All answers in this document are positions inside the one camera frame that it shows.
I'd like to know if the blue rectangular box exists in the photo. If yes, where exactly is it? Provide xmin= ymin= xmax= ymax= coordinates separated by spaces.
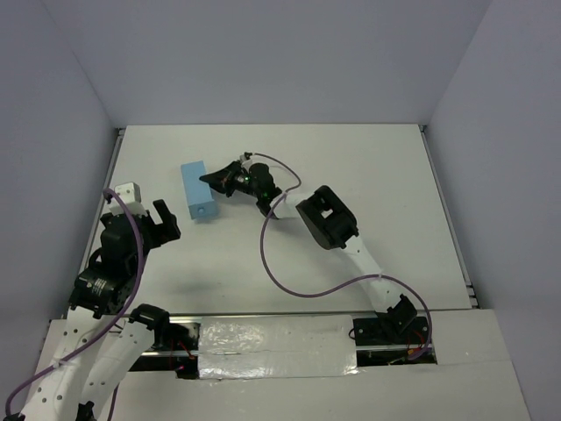
xmin=181 ymin=161 xmax=218 ymax=220

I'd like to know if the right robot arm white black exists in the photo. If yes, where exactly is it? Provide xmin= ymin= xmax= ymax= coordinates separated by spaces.
xmin=199 ymin=153 xmax=423 ymax=342

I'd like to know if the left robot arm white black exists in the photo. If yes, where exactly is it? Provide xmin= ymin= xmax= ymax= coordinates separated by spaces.
xmin=5 ymin=195 xmax=181 ymax=420

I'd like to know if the silver tape patch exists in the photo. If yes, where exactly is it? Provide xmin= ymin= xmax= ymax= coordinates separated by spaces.
xmin=198 ymin=315 xmax=359 ymax=380

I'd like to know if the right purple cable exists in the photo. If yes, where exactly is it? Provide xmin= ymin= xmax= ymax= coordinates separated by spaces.
xmin=247 ymin=151 xmax=435 ymax=361

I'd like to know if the purple cable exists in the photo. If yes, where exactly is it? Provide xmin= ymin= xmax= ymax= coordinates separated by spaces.
xmin=247 ymin=151 xmax=435 ymax=361
xmin=4 ymin=189 xmax=146 ymax=421

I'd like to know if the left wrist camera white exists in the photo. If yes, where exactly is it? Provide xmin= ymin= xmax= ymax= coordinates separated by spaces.
xmin=109 ymin=182 xmax=147 ymax=216

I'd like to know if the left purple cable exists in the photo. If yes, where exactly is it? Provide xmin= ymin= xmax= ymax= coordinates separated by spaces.
xmin=4 ymin=189 xmax=146 ymax=421

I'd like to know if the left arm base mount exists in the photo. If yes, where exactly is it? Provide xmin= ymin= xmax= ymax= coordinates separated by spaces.
xmin=129 ymin=323 xmax=201 ymax=380

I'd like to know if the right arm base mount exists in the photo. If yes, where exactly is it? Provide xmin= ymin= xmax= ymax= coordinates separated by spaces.
xmin=348 ymin=316 xmax=437 ymax=367

